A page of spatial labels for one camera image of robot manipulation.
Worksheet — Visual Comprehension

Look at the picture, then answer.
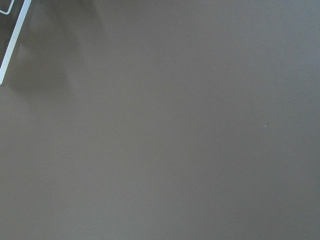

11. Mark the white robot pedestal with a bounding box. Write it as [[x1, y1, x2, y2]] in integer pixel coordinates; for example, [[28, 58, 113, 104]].
[[0, 0, 32, 85]]

